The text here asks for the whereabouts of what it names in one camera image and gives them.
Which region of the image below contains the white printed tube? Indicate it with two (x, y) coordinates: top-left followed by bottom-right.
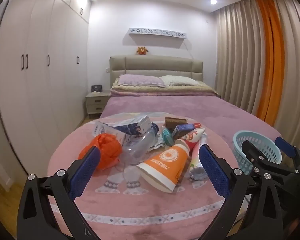
(189, 133), (207, 181)

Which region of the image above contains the light blue plastic basket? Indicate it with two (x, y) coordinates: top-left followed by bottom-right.
(232, 131), (282, 175)

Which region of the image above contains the small photo frame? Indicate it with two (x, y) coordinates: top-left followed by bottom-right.
(91, 85), (102, 93)

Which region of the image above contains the beige curtain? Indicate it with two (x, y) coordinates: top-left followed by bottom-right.
(216, 0), (300, 147)

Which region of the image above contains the beige nightstand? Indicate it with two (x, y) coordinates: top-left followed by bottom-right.
(85, 90), (110, 118)

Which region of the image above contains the purple bedspread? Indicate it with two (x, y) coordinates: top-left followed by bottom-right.
(99, 95), (282, 153)

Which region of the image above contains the red white paper cup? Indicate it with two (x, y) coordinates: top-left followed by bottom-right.
(175, 127), (205, 155)

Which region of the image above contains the white blue carton box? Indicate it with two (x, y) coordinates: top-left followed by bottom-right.
(92, 115), (152, 145)

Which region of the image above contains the beige padded headboard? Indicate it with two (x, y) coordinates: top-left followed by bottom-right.
(109, 55), (203, 84)

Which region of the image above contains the white decorated wall shelf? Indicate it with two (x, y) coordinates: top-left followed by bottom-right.
(128, 28), (187, 40)

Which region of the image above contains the brown cardboard piece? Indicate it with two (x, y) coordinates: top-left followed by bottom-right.
(164, 116), (188, 131)

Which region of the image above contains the orange paper cup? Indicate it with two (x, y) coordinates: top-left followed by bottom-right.
(136, 144), (190, 193)

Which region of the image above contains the orange plush toy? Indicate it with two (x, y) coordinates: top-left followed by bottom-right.
(136, 47), (149, 55)

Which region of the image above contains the purple pillow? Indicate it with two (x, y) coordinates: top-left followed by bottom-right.
(118, 74), (166, 87)

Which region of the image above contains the teal round tape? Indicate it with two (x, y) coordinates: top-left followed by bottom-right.
(161, 126), (174, 147)

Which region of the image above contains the clear plastic milk bottle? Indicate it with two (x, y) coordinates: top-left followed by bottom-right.
(120, 123), (159, 166)

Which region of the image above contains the white built-in wardrobe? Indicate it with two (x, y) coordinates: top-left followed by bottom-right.
(0, 0), (90, 177)

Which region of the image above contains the orange curtain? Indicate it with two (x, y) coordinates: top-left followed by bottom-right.
(256, 0), (285, 126)

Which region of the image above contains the white dotted pillow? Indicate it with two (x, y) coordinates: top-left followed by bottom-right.
(160, 75), (202, 86)

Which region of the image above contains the dark red-blue snack box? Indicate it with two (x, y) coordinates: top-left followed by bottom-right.
(172, 123), (202, 139)

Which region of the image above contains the orange plastic bag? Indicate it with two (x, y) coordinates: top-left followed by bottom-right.
(78, 133), (122, 171)

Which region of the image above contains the pink elephant quilt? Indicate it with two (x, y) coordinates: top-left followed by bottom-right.
(47, 112), (238, 239)

